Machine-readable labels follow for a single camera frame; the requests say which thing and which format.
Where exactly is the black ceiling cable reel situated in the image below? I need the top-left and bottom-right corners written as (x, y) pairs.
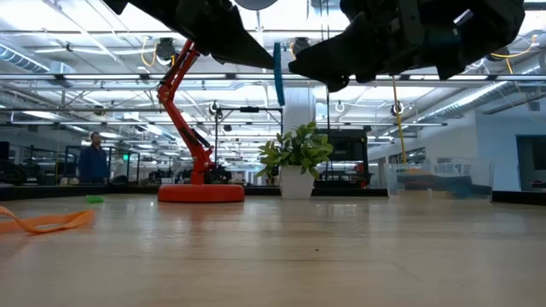
top-left (291, 37), bottom-right (312, 59)
top-left (154, 37), bottom-right (177, 66)

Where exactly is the person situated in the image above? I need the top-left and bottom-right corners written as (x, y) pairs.
top-left (78, 130), bottom-right (111, 185)

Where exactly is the green potted plant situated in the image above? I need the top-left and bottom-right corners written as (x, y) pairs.
top-left (254, 121), bottom-right (335, 200)

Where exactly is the blue rubber band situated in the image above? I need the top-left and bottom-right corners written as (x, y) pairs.
top-left (272, 41), bottom-right (286, 107)

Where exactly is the orange rubber band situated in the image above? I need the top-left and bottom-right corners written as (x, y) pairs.
top-left (0, 205), bottom-right (96, 235)

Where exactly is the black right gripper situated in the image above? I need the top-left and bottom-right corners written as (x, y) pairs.
top-left (288, 0), bottom-right (466, 93)

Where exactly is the black metal gantry frame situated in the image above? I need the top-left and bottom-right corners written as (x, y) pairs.
top-left (214, 105), bottom-right (284, 185)

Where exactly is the red desk lamp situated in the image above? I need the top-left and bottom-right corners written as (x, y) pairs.
top-left (155, 0), bottom-right (278, 204)

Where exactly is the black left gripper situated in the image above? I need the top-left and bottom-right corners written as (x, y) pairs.
top-left (177, 0), bottom-right (274, 69)

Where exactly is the clear plastic bin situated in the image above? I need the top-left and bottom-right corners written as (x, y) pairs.
top-left (382, 158), bottom-right (496, 201)

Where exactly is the yellow hanging cable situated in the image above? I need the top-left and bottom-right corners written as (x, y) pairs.
top-left (390, 76), bottom-right (409, 166)

